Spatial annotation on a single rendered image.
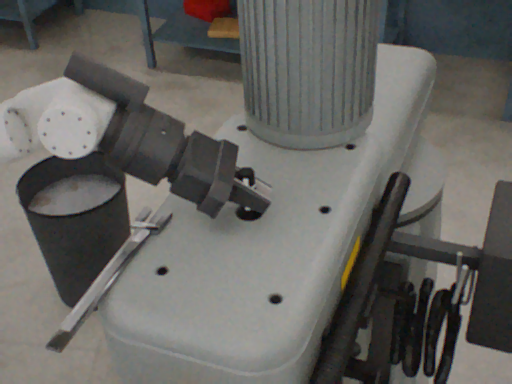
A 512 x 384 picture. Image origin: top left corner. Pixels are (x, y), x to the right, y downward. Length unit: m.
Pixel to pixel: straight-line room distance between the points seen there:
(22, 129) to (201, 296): 0.30
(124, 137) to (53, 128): 0.08
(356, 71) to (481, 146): 3.51
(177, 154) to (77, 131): 0.12
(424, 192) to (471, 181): 2.69
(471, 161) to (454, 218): 0.54
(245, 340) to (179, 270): 0.14
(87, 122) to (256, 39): 0.29
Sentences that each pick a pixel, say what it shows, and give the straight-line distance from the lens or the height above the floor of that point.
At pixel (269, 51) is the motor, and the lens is 0.98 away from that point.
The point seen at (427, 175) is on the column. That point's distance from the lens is 1.56.
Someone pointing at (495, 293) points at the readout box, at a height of 1.65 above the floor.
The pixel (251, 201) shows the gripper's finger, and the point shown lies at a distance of 0.90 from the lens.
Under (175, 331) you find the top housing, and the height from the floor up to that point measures 1.88.
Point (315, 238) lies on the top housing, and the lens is 0.89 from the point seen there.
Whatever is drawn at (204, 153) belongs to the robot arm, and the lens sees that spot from 0.89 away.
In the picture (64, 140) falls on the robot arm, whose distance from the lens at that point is 0.84.
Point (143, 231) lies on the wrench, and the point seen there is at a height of 1.90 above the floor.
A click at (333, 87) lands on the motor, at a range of 1.00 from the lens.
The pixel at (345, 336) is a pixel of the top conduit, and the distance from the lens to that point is 0.90.
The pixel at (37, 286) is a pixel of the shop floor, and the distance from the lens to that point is 3.72.
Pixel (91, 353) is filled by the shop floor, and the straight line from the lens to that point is 3.34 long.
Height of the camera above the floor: 2.49
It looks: 38 degrees down
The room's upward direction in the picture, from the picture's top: 3 degrees counter-clockwise
